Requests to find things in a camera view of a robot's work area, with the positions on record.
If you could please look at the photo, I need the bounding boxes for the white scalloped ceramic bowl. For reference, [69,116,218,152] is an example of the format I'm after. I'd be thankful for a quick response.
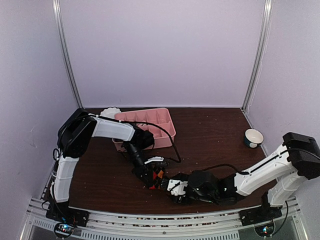
[100,107,122,118]

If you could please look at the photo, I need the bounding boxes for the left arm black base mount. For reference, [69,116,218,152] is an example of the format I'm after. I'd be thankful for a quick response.
[45,199,90,227]

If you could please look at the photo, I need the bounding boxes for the aluminium frame post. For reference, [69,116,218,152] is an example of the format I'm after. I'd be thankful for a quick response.
[52,0,83,108]
[242,0,274,113]

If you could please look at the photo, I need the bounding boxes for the white dark blue cup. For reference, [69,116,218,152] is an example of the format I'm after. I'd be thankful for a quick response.
[244,128,264,149]

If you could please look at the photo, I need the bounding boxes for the black red argyle sock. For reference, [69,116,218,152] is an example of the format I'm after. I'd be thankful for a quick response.
[147,166,166,190]

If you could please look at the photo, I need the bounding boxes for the left aluminium frame post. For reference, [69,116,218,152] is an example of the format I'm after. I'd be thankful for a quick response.
[52,0,83,108]

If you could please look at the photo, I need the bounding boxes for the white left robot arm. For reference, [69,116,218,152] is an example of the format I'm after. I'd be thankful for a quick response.
[50,108,163,222]

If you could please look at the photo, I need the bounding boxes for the front aluminium rail base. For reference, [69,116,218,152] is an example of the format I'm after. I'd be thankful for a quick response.
[18,197,311,240]

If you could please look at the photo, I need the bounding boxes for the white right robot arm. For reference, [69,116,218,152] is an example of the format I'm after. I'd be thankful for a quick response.
[160,132,320,221]

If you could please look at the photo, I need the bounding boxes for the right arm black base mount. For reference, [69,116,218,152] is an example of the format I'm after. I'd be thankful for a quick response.
[238,205,282,226]

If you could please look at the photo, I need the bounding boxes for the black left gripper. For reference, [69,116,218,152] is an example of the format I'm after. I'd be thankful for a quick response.
[124,142,153,187]

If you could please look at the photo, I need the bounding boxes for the pink divided organizer tray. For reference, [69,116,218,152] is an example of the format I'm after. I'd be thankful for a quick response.
[111,107,177,152]

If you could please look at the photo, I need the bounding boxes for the right aluminium frame post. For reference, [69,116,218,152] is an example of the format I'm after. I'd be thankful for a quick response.
[242,0,274,113]

